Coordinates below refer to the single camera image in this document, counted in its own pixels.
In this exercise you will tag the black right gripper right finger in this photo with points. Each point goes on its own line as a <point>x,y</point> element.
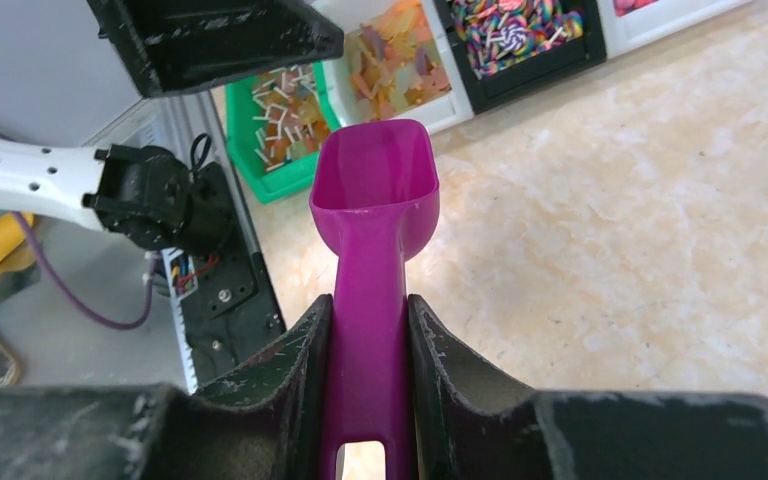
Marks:
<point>474,421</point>

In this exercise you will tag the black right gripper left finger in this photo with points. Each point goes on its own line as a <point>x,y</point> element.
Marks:
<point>260,420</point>

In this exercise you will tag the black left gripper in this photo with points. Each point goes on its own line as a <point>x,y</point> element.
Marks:
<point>181,47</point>

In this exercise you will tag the magenta plastic scoop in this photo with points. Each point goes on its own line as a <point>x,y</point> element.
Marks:
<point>375,203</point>

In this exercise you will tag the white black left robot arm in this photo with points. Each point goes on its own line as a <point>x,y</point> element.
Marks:
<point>68,69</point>

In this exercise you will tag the green bin stick candies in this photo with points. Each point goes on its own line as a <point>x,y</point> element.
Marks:
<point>276,124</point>

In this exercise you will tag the black bin mixed candies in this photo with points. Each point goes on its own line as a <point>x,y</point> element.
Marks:
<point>506,49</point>

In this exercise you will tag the white bin round candies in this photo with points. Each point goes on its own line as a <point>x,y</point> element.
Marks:
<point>629,25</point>

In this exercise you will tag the white bin orange gummies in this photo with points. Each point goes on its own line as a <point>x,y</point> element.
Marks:
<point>397,63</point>

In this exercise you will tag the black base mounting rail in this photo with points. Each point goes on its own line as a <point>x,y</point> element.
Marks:
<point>224,305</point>

